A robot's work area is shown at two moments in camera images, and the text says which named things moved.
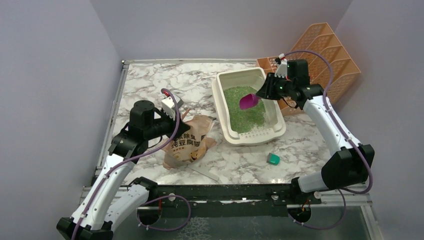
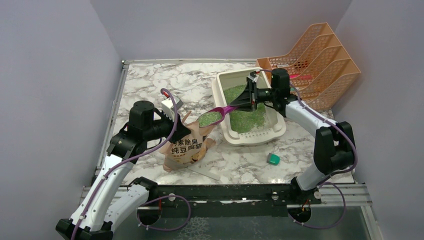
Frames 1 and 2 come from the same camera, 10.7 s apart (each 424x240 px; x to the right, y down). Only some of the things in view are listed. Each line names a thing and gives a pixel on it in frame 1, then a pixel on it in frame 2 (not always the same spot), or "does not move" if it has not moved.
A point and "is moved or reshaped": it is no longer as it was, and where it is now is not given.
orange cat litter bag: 189,146 does not move
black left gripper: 182,127 does not move
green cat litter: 242,120 does not move
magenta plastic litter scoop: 248,101 is moved or reshaped
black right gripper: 267,90 → 248,100
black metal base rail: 224,198 does not move
